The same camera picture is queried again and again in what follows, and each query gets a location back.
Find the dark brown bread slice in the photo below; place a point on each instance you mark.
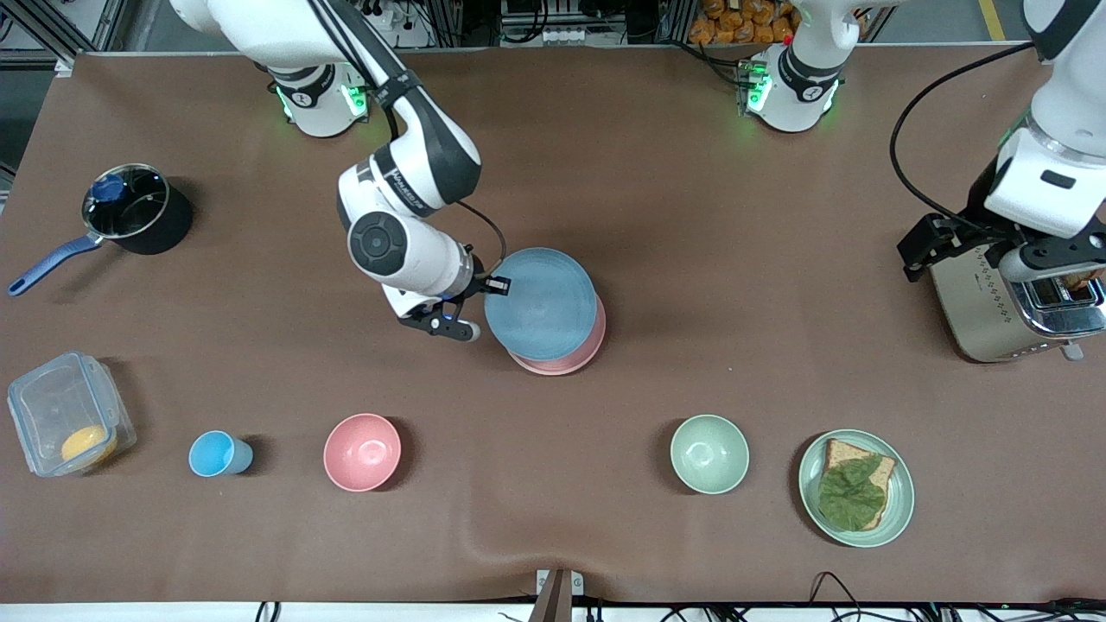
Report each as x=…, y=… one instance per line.
x=1084, y=278

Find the glass lid with blue knob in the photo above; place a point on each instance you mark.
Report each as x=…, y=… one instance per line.
x=130, y=203

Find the blue plate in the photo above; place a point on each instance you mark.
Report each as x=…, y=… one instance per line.
x=540, y=302

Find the bag of oranges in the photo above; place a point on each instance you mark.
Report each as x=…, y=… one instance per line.
x=743, y=22

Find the toast slice with brown crust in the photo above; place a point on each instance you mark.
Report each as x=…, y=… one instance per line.
x=842, y=451

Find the clear plastic container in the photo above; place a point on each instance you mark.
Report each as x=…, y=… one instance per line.
x=43, y=406

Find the blue cup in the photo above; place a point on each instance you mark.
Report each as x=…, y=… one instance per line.
x=214, y=454

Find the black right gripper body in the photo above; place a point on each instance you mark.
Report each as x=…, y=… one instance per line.
x=481, y=282

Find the metal table edge bracket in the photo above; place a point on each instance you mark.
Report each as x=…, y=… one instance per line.
x=557, y=596

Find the pink bowl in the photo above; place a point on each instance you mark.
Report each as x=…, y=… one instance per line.
x=362, y=453

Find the green lettuce leaf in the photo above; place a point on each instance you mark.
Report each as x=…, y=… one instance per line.
x=851, y=497

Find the beige and chrome toaster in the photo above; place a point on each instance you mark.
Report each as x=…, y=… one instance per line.
x=976, y=311

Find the green plate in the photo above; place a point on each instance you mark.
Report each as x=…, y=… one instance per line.
x=900, y=501

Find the green bowl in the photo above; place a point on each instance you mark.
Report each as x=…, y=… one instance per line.
x=709, y=454

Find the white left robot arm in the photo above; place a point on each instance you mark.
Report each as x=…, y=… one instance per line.
x=1063, y=112

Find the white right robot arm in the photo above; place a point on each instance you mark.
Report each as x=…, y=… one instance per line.
x=406, y=250

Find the pink plate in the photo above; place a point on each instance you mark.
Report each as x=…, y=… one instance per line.
x=587, y=345

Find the white power strip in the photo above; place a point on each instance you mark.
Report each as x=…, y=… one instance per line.
x=389, y=22

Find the yellow orange round food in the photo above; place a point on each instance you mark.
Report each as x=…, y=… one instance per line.
x=88, y=445

